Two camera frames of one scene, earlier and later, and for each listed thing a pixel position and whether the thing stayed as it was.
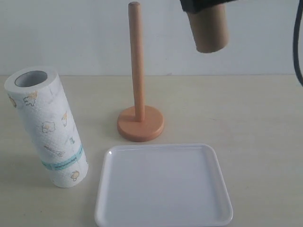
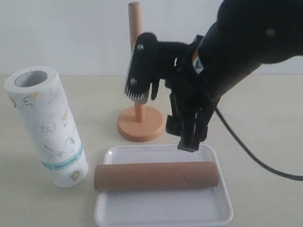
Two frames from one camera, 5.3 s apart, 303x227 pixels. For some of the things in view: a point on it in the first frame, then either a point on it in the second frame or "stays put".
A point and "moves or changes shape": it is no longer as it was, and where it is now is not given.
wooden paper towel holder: (140, 123) stays put
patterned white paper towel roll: (37, 91) stays put
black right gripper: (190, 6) → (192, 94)
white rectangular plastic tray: (161, 185) stays put
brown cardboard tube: (209, 28) moves or changes shape
